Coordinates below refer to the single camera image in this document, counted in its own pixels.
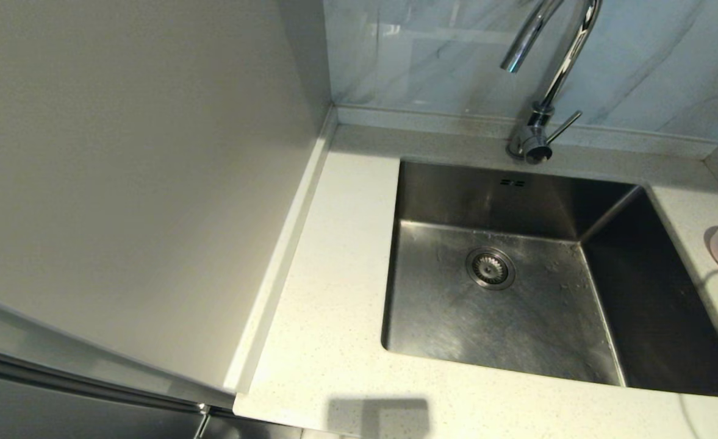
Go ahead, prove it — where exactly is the stainless steel sink basin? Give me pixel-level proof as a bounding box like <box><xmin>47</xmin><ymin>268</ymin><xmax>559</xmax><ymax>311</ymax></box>
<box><xmin>381</xmin><ymin>159</ymin><xmax>718</xmax><ymax>400</ymax></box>

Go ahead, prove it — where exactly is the round metal drain strainer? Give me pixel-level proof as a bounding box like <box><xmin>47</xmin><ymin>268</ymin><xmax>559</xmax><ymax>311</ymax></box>
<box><xmin>465</xmin><ymin>246</ymin><xmax>516</xmax><ymax>291</ymax></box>

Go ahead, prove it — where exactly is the chrome gooseneck faucet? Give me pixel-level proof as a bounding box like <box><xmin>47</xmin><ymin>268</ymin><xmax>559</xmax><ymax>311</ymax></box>
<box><xmin>500</xmin><ymin>0</ymin><xmax>603</xmax><ymax>165</ymax></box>

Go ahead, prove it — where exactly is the grey tall cabinet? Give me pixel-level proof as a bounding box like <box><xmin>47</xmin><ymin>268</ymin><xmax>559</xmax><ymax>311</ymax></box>
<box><xmin>0</xmin><ymin>0</ymin><xmax>335</xmax><ymax>439</ymax></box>

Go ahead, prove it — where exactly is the chrome cabinet rail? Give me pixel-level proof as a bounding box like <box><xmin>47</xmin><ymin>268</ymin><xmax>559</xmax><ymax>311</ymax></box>
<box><xmin>0</xmin><ymin>338</ymin><xmax>237</xmax><ymax>421</ymax></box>

